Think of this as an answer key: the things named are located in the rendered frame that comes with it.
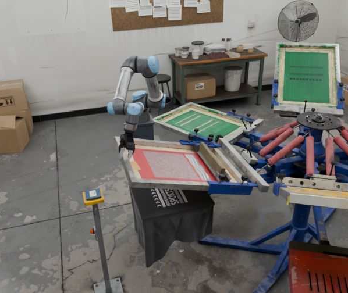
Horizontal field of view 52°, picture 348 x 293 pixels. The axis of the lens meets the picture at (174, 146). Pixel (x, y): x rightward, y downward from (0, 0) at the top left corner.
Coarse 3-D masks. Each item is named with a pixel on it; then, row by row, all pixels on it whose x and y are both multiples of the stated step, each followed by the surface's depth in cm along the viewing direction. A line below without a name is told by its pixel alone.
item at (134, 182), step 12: (144, 144) 253; (156, 144) 256; (168, 144) 259; (180, 144) 262; (216, 156) 266; (132, 168) 212; (228, 168) 249; (132, 180) 199; (144, 180) 203; (156, 180) 206; (168, 180) 209; (240, 180) 234
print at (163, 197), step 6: (156, 192) 245; (162, 192) 245; (168, 192) 245; (174, 192) 245; (180, 192) 244; (156, 198) 239; (162, 198) 239; (168, 198) 239; (174, 198) 239; (180, 198) 239; (186, 198) 239; (156, 204) 234; (162, 204) 234; (168, 204) 234; (174, 204) 233
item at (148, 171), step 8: (144, 168) 223; (152, 168) 226; (160, 168) 228; (168, 168) 231; (176, 168) 234; (184, 168) 237; (192, 168) 239; (208, 168) 246; (144, 176) 214; (152, 176) 216; (160, 176) 219; (168, 176) 221; (176, 176) 224; (184, 176) 226; (192, 176) 229
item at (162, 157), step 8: (136, 152) 240; (144, 152) 243; (152, 152) 246; (160, 152) 249; (168, 152) 253; (176, 152) 256; (184, 152) 260; (136, 160) 230; (144, 160) 232; (152, 160) 235; (160, 160) 238; (168, 160) 241; (176, 160) 244; (184, 160) 247; (200, 160) 254
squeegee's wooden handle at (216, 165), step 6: (204, 144) 254; (198, 150) 259; (204, 150) 250; (210, 150) 248; (204, 156) 249; (210, 156) 241; (210, 162) 241; (216, 162) 233; (216, 168) 232; (222, 168) 226
